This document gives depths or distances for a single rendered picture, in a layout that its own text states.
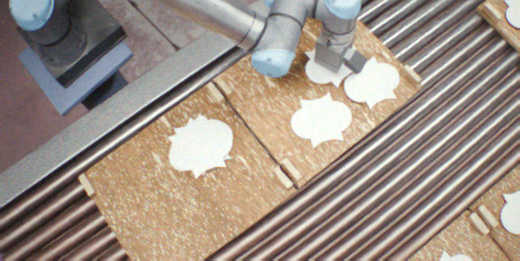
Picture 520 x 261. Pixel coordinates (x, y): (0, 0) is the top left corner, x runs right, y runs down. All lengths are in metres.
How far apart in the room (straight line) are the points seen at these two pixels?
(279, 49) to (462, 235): 0.61
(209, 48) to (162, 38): 1.15
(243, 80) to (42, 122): 1.45
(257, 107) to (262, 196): 0.22
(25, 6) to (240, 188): 0.68
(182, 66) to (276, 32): 0.43
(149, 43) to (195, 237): 1.46
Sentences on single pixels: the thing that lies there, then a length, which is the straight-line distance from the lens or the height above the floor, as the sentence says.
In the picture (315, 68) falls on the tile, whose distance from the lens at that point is 1.21.
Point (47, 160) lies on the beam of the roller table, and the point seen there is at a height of 0.92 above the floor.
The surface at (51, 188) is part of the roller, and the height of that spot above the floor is 0.92.
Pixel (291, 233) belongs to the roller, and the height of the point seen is 0.92.
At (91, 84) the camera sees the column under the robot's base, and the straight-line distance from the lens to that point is 1.40.
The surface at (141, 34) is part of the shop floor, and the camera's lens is 2.47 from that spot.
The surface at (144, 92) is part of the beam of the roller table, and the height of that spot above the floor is 0.92.
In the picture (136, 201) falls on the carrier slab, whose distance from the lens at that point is 1.18.
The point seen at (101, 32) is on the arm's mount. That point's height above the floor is 0.93.
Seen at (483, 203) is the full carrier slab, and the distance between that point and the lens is 1.21.
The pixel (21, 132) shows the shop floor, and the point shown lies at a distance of 2.51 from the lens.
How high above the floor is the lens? 2.04
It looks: 69 degrees down
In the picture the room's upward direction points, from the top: 10 degrees counter-clockwise
